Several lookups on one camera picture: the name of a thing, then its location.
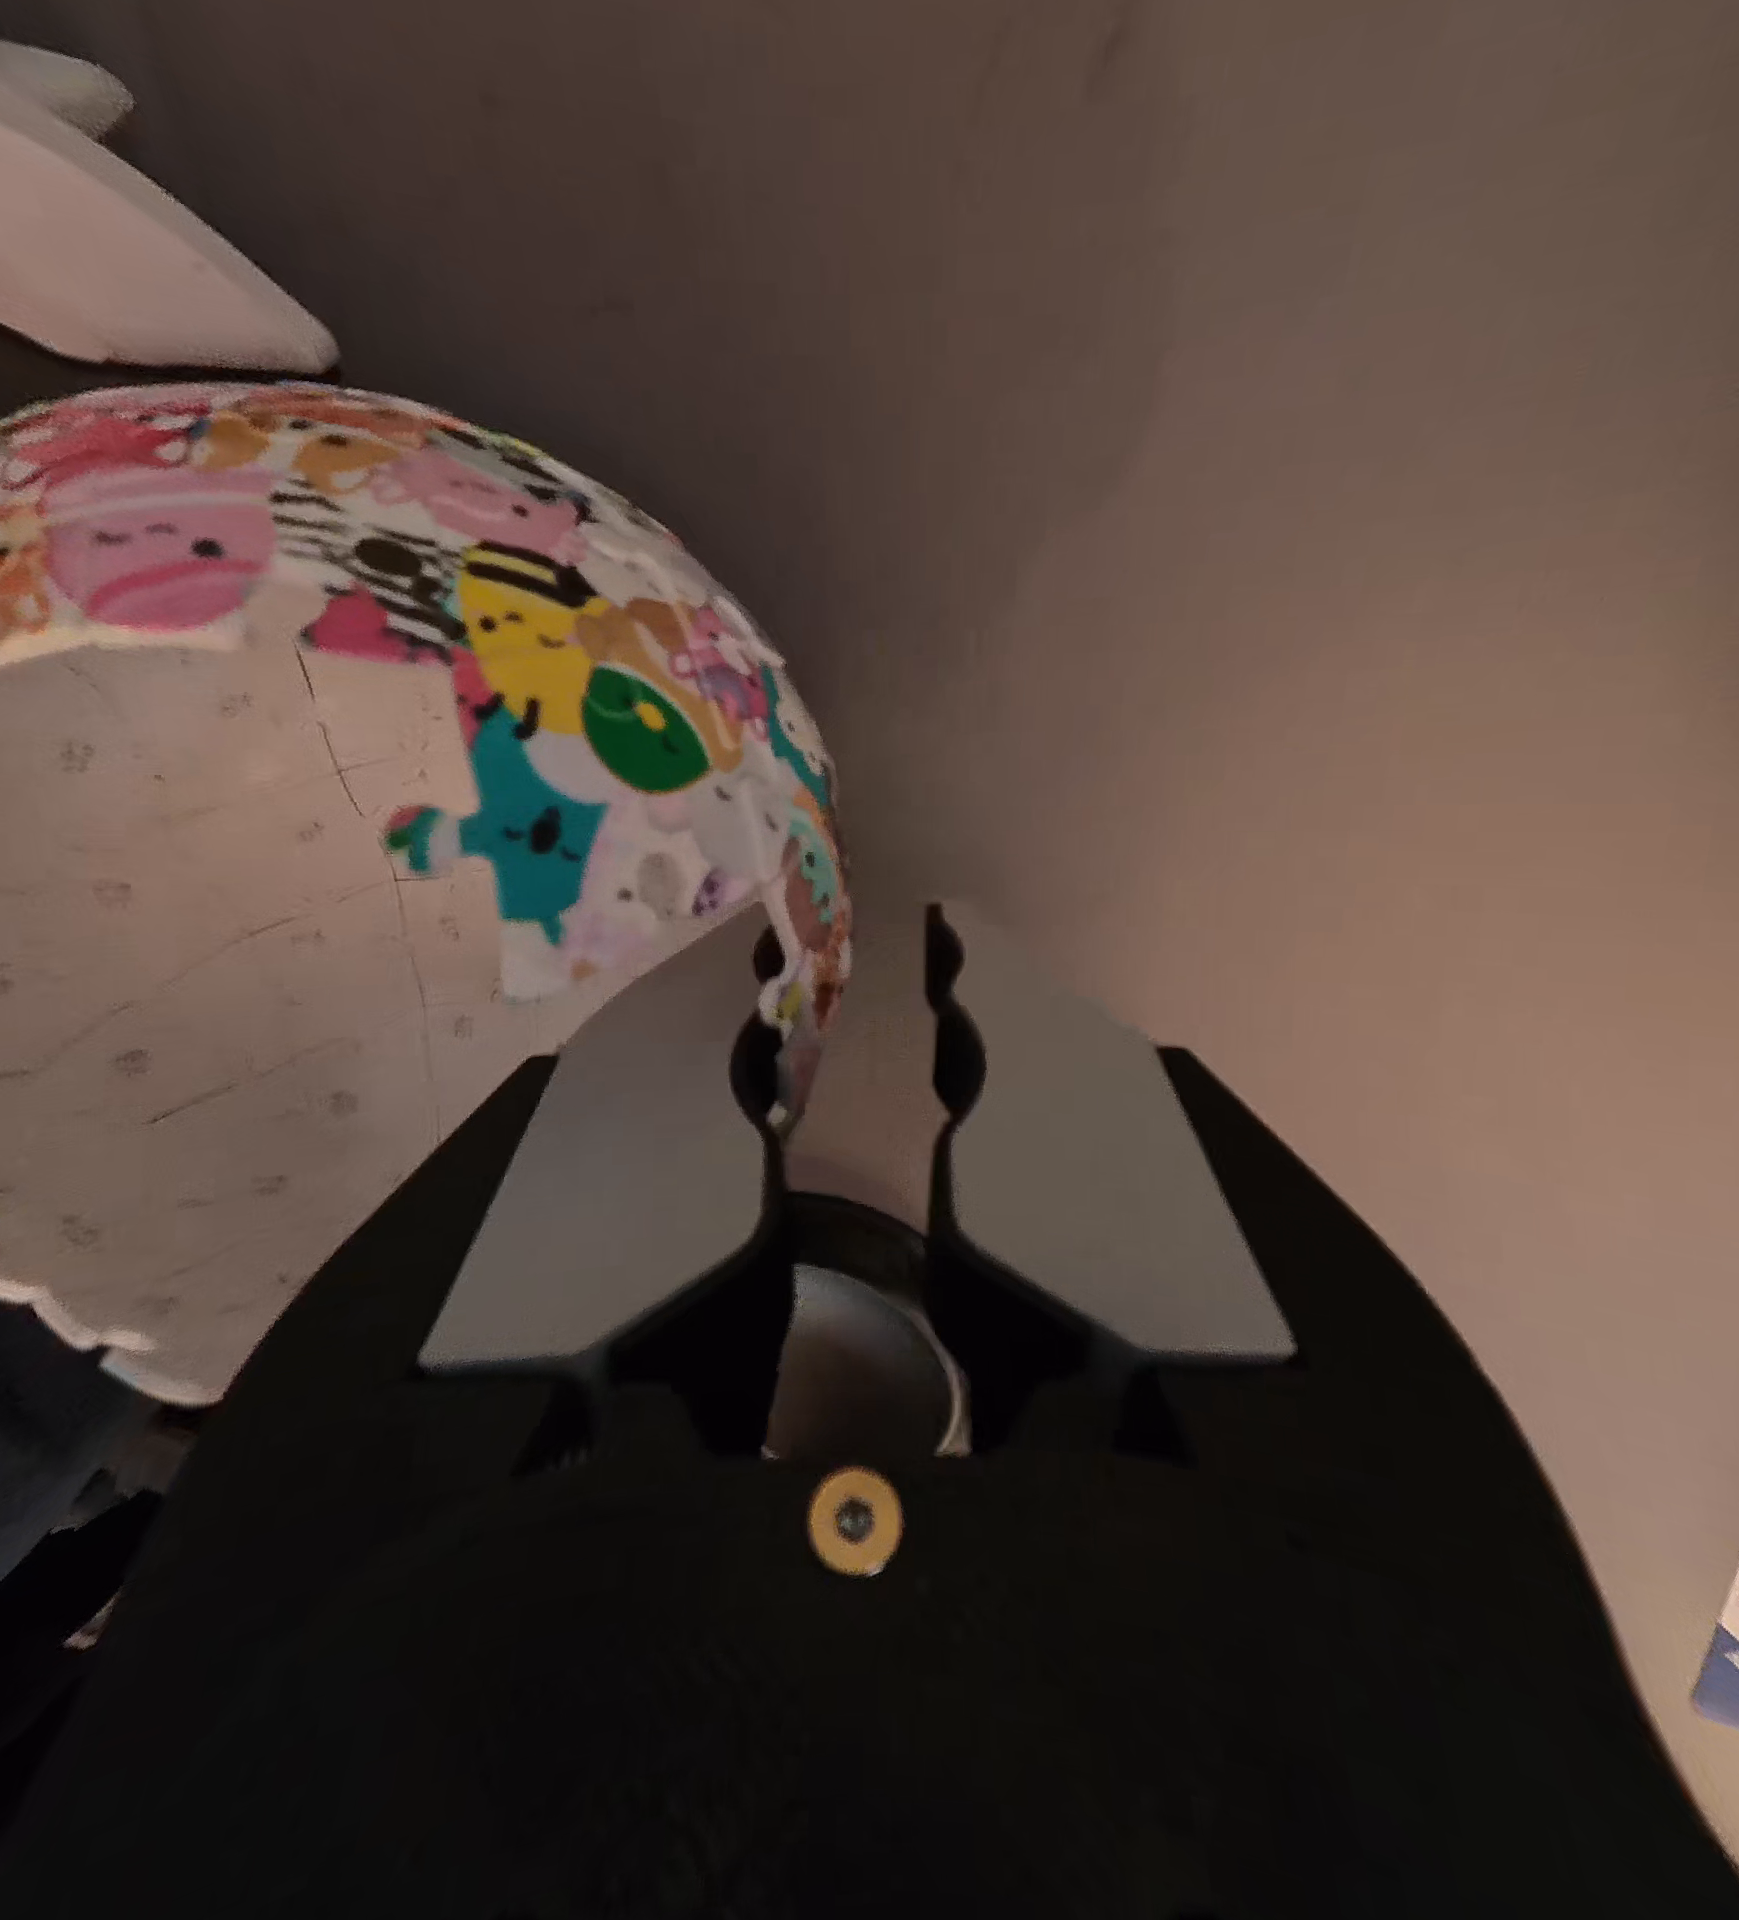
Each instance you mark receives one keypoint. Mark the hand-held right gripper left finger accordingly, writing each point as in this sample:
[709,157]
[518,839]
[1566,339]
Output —
[600,1200]

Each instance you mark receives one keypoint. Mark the colourful cartoon puzzle ball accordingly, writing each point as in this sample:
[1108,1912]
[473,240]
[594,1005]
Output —
[209,974]

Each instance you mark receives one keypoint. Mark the black round ball stand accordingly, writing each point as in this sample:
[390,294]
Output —
[846,1231]

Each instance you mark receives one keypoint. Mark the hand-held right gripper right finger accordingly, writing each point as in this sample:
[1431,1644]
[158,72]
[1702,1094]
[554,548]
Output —
[1108,1200]

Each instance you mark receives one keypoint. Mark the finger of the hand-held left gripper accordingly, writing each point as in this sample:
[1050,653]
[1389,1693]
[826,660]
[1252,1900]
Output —
[58,240]

